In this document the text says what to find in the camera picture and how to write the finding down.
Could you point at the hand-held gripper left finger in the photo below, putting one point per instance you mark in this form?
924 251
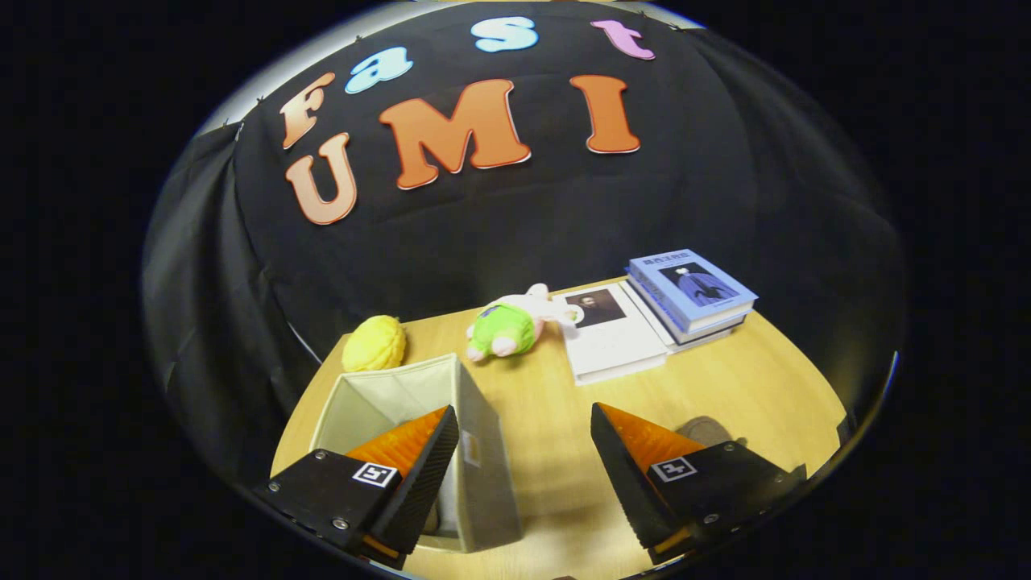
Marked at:
423 487

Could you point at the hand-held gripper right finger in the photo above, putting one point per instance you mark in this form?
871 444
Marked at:
624 487

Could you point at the grey fabric storage box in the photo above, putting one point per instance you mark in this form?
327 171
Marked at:
491 483

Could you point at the white book with portrait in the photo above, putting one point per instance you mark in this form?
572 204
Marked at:
612 346

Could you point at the yellow plush bun toy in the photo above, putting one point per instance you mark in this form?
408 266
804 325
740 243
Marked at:
374 345

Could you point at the white and green plush toy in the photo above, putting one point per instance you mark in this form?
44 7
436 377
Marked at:
503 330

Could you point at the dark blue book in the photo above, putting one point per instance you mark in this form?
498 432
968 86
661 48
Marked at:
709 331

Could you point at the blue book with figure cover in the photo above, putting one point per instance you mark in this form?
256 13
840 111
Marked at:
693 282

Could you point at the black backdrop cloth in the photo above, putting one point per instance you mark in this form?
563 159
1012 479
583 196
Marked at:
523 225

